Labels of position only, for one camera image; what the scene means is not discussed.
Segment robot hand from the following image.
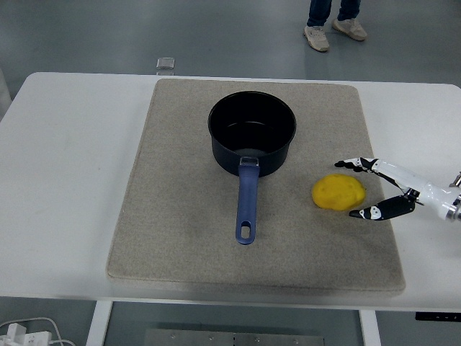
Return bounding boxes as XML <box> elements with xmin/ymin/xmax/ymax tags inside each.
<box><xmin>334</xmin><ymin>156</ymin><xmax>455</xmax><ymax>221</ymax></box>

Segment yellow potato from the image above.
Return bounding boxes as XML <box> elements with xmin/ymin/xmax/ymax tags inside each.
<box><xmin>310</xmin><ymin>173</ymin><xmax>368</xmax><ymax>211</ymax></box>

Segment black table control panel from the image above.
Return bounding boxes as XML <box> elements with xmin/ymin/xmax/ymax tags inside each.
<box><xmin>415</xmin><ymin>311</ymin><xmax>461</xmax><ymax>321</ymax></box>

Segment white table leg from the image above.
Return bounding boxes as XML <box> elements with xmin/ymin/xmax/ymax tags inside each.
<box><xmin>358</xmin><ymin>309</ymin><xmax>382</xmax><ymax>346</ymax></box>
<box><xmin>85</xmin><ymin>301</ymin><xmax>115</xmax><ymax>346</ymax></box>

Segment person's legs with pale shoes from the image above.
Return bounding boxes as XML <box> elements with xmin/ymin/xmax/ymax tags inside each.
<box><xmin>303</xmin><ymin>0</ymin><xmax>368</xmax><ymax>53</ymax></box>

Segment beige felt mat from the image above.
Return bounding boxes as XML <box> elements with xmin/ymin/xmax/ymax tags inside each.
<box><xmin>106</xmin><ymin>78</ymin><xmax>407</xmax><ymax>292</ymax></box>

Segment silver floor socket plate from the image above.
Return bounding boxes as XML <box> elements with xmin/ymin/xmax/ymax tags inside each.
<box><xmin>156</xmin><ymin>56</ymin><xmax>176</xmax><ymax>76</ymax></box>

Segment white power strip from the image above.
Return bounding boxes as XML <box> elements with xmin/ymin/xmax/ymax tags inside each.
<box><xmin>0</xmin><ymin>322</ymin><xmax>52</xmax><ymax>346</ymax></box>

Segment blue pot with handle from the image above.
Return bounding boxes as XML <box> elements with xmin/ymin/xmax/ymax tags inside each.
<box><xmin>207</xmin><ymin>90</ymin><xmax>298</xmax><ymax>246</ymax></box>

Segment white cable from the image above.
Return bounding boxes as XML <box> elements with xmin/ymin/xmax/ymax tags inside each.
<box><xmin>0</xmin><ymin>316</ymin><xmax>73</xmax><ymax>346</ymax></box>

